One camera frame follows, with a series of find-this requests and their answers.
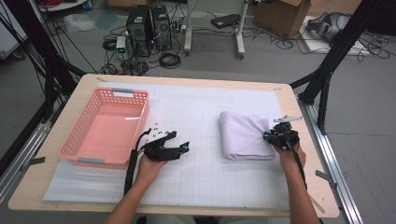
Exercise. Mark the person's right hand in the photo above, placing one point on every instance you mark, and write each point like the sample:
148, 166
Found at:
289, 158

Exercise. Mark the aluminium rail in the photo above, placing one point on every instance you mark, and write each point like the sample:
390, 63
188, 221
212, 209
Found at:
323, 149
28, 146

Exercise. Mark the round white table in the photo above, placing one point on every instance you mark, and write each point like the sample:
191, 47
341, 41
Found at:
62, 5

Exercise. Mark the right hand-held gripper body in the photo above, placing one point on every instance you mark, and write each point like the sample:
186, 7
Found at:
283, 137

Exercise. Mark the grey-white foam sheet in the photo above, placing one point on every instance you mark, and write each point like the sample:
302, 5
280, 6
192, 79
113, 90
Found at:
81, 186

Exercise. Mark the teal floor sheet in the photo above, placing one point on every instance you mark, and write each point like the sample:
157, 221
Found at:
106, 19

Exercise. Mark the white metal stand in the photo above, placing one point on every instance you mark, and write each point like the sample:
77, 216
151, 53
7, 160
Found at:
239, 37

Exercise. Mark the black computer tower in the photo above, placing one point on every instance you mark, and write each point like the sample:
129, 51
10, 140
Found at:
162, 28
138, 31

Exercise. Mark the black flat device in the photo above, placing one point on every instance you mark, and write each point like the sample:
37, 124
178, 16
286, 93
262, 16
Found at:
225, 20

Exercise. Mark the grey helmet-like device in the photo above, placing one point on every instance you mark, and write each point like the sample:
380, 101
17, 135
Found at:
327, 25

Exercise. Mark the person's left hand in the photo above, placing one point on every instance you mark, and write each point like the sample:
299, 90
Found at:
149, 169

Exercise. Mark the white power box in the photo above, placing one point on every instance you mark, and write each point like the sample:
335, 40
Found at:
120, 43

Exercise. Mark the white grid mat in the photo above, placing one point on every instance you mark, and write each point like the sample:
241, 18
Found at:
202, 180

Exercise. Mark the brown cardboard box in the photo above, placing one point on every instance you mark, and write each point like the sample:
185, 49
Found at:
280, 18

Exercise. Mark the pink plastic basket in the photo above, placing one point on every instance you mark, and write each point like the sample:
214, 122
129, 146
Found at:
106, 130

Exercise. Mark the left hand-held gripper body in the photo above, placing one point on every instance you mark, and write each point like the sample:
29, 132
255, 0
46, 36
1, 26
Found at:
158, 151

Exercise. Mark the lilac printed towel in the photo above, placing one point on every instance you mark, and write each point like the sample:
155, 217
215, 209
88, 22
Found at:
246, 137

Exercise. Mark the white cabinet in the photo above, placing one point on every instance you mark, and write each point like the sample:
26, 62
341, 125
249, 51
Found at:
9, 37

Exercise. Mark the black metal frame stand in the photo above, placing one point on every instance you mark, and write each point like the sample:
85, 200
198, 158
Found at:
53, 71
339, 46

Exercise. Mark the white floor board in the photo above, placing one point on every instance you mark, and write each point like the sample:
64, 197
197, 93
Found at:
314, 45

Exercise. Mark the black clamp bracket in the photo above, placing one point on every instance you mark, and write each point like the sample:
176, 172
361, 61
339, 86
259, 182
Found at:
325, 178
34, 161

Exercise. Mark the clear plastic bag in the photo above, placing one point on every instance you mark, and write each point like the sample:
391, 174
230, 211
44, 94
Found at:
79, 22

